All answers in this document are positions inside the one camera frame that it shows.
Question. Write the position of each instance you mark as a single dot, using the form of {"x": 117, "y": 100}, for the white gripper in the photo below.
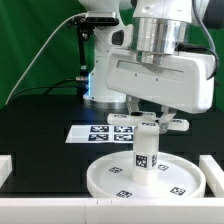
{"x": 181, "y": 82}

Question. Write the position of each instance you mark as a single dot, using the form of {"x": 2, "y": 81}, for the white cross-shaped table base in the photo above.
{"x": 145, "y": 117}

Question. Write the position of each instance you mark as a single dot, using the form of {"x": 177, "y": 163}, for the white round table top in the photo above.
{"x": 112, "y": 176}

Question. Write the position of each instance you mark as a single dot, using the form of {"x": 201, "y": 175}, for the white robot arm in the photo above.
{"x": 140, "y": 53}

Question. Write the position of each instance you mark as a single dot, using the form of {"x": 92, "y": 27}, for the white sheet with markers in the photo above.
{"x": 100, "y": 134}

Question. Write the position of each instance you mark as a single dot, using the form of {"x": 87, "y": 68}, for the white right rail block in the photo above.
{"x": 213, "y": 173}

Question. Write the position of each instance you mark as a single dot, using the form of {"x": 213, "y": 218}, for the white rail block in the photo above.
{"x": 213, "y": 173}
{"x": 5, "y": 168}

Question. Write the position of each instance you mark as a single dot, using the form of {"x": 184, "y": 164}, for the black camera on stand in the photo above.
{"x": 85, "y": 25}

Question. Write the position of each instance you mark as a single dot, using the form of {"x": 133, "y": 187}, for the white front rail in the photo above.
{"x": 111, "y": 211}

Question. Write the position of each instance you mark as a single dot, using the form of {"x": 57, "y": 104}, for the white left rail block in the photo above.
{"x": 5, "y": 168}

